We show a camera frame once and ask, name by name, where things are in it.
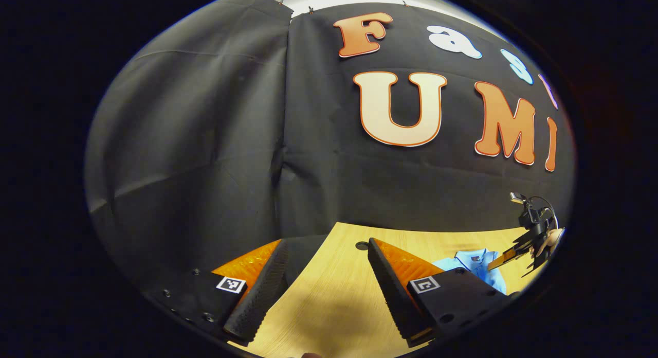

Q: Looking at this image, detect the light blue T-shirt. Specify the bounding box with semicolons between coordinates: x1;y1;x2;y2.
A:
433;248;508;296

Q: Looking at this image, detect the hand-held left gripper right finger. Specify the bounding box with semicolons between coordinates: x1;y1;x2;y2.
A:
368;238;517;348

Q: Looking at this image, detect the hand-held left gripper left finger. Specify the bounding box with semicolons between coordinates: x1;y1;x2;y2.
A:
141;239;289;347

